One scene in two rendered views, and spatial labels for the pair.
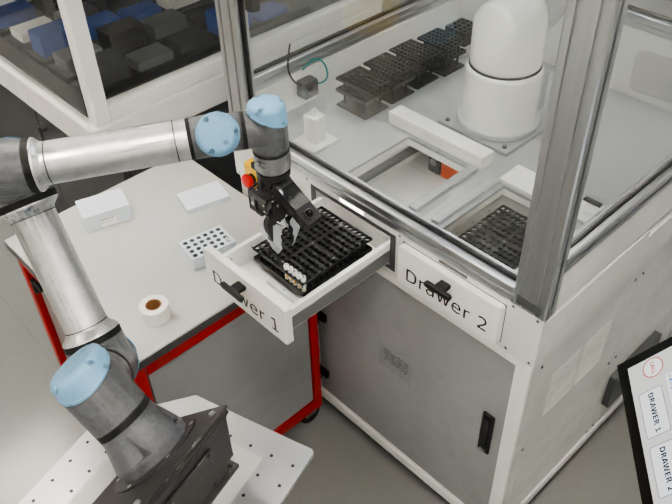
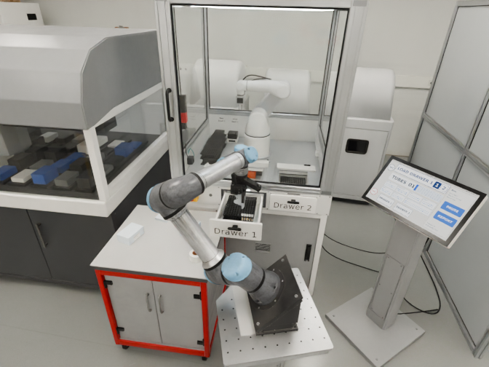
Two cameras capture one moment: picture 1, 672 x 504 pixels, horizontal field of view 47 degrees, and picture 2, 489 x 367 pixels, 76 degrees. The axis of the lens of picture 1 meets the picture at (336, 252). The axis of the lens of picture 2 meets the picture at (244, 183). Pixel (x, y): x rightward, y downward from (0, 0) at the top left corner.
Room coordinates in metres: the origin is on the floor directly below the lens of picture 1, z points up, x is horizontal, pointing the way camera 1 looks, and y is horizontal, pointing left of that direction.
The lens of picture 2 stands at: (0.17, 1.07, 1.93)
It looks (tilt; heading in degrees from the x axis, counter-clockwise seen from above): 29 degrees down; 319
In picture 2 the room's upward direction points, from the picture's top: 2 degrees clockwise
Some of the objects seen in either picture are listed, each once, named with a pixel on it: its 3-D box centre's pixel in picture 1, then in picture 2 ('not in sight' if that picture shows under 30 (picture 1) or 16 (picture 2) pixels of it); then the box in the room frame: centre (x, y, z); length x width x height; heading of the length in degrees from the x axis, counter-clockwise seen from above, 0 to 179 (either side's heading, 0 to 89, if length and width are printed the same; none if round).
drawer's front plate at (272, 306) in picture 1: (247, 293); (235, 229); (1.24, 0.20, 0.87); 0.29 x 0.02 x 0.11; 43
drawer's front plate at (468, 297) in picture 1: (448, 292); (292, 203); (1.22, -0.25, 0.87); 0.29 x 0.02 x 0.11; 43
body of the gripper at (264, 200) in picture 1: (273, 189); (239, 183); (1.30, 0.13, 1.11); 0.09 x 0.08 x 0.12; 43
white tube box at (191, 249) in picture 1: (207, 247); not in sight; (1.51, 0.33, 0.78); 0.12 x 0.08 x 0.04; 124
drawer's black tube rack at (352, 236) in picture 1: (313, 252); (240, 210); (1.37, 0.05, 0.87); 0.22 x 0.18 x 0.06; 133
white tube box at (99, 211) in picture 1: (104, 210); (130, 233); (1.67, 0.63, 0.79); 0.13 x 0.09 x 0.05; 117
